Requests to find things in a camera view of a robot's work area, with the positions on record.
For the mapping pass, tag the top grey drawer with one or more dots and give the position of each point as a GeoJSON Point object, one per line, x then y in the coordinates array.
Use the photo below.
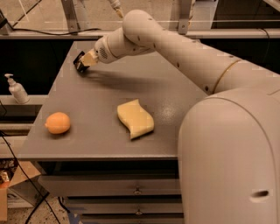
{"type": "Point", "coordinates": [109, 185]}

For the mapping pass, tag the yellow wavy sponge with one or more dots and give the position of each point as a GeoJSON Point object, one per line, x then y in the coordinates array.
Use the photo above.
{"type": "Point", "coordinates": [135, 118]}

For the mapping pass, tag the metal frame bracket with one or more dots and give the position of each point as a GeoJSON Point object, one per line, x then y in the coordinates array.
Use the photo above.
{"type": "Point", "coordinates": [71, 19]}
{"type": "Point", "coordinates": [185, 10]}

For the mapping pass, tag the grey drawer cabinet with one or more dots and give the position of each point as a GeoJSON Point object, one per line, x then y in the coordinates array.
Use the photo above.
{"type": "Point", "coordinates": [97, 142]}

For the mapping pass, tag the black rxbar chocolate wrapper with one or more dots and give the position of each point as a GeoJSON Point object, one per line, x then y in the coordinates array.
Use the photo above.
{"type": "Point", "coordinates": [81, 63]}

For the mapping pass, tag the left metal frame bracket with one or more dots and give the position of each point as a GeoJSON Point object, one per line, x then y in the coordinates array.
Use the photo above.
{"type": "Point", "coordinates": [71, 19]}

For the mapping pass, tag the grey drawer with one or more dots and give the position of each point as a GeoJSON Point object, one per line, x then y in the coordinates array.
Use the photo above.
{"type": "Point", "coordinates": [133, 219]}
{"type": "Point", "coordinates": [133, 205]}
{"type": "Point", "coordinates": [109, 185]}

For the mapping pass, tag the white pump soap bottle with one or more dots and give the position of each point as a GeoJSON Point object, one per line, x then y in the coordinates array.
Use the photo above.
{"type": "Point", "coordinates": [17, 90]}

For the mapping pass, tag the middle grey drawer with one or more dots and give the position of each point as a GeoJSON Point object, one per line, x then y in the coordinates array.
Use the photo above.
{"type": "Point", "coordinates": [133, 205]}

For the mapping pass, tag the bottom grey drawer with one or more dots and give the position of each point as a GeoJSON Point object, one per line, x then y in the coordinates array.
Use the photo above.
{"type": "Point", "coordinates": [133, 219]}

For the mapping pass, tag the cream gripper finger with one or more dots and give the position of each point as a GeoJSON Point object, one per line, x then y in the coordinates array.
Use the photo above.
{"type": "Point", "coordinates": [89, 58]}

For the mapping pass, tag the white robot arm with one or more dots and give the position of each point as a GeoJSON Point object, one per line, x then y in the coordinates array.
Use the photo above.
{"type": "Point", "coordinates": [228, 143]}

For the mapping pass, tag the right metal frame bracket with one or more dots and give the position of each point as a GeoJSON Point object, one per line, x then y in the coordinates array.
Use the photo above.
{"type": "Point", "coordinates": [185, 10]}

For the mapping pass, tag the cardboard box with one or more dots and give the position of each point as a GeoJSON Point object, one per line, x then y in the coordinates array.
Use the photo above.
{"type": "Point", "coordinates": [19, 192]}

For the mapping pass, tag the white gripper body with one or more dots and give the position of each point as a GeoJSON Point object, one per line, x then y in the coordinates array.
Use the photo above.
{"type": "Point", "coordinates": [101, 52]}

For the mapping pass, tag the orange fruit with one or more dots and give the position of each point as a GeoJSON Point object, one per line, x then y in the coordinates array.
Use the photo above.
{"type": "Point", "coordinates": [58, 123]}

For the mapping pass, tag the hanging cream tool tip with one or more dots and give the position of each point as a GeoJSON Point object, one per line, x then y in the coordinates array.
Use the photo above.
{"type": "Point", "coordinates": [116, 6]}

